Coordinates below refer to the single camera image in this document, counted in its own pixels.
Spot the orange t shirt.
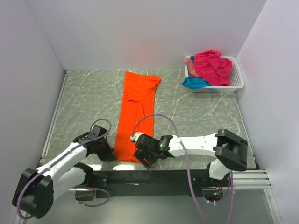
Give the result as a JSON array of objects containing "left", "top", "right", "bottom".
[{"left": 114, "top": 71, "right": 161, "bottom": 163}]

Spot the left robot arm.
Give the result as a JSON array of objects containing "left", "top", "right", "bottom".
[{"left": 12, "top": 124, "right": 115, "bottom": 220}]

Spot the light pink t shirt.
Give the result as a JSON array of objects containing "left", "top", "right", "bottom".
[{"left": 183, "top": 58, "right": 199, "bottom": 78}]

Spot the magenta t shirt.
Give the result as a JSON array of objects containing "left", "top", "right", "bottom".
[{"left": 193, "top": 50, "right": 233, "bottom": 86}]

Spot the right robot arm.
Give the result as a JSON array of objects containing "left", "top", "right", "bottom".
[{"left": 130, "top": 129, "right": 248, "bottom": 186}]

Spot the teal blue t shirt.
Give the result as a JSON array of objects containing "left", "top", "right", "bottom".
[{"left": 182, "top": 56, "right": 212, "bottom": 90}]

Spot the white plastic laundry basket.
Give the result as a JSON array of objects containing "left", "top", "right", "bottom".
[{"left": 184, "top": 56, "right": 244, "bottom": 93}]

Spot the right aluminium rail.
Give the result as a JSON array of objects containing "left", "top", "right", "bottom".
[{"left": 232, "top": 169, "right": 271, "bottom": 189}]

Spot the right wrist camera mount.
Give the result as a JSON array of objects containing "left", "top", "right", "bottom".
[{"left": 130, "top": 132, "right": 143, "bottom": 142}]

